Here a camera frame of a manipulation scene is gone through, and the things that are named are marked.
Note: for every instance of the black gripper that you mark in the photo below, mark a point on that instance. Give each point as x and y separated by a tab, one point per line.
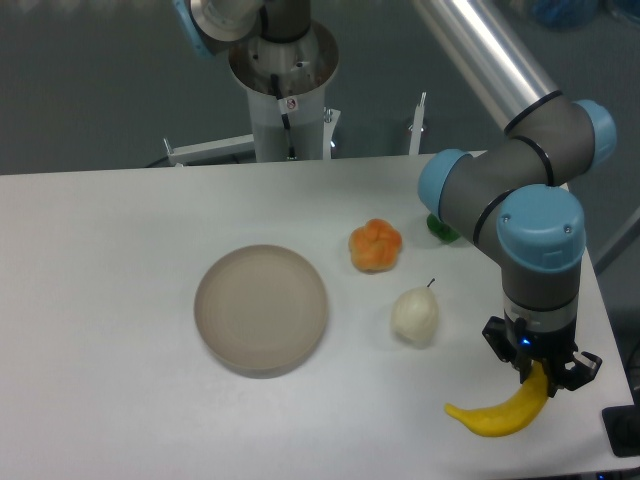
515	343

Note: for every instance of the yellow banana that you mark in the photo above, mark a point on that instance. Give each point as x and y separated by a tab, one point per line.
510	416

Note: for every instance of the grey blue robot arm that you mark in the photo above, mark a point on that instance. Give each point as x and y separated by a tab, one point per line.
509	202

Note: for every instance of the beige round plate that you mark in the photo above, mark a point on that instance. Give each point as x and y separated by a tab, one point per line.
261	310

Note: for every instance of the black device at table edge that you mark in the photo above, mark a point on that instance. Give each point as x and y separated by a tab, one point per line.
622	428

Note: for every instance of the white pear toy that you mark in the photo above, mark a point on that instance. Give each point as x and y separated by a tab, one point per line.
415	316

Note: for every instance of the green bell pepper toy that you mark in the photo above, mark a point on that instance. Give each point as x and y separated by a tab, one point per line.
441	230

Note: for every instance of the orange pumpkin toy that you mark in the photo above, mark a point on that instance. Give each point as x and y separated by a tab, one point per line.
375	246

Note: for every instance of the blue object in background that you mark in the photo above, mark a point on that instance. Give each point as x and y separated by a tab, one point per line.
562	14

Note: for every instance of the white upright frame post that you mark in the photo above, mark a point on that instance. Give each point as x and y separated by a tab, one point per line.
417	125

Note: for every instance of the white metal frame bracket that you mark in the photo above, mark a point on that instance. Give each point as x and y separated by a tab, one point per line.
209	151

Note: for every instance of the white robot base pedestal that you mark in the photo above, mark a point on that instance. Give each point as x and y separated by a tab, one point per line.
285	84

